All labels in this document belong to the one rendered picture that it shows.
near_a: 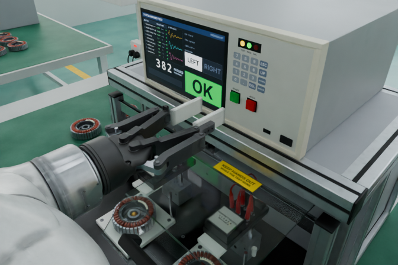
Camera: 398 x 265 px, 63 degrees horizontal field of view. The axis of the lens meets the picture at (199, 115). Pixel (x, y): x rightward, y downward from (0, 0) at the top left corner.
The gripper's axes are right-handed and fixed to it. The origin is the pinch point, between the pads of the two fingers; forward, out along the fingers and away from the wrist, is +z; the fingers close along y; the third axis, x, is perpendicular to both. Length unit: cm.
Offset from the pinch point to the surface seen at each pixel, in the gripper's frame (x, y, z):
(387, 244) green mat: -43, 29, 40
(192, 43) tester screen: 7.5, -11.6, 9.5
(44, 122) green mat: -43, -91, 1
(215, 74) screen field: 3.1, -5.1, 9.5
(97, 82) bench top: -43, -110, 35
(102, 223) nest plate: -40.0, -25.5, -10.2
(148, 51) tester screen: 2.1, -26.4, 9.4
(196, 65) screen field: 3.3, -10.3, 9.5
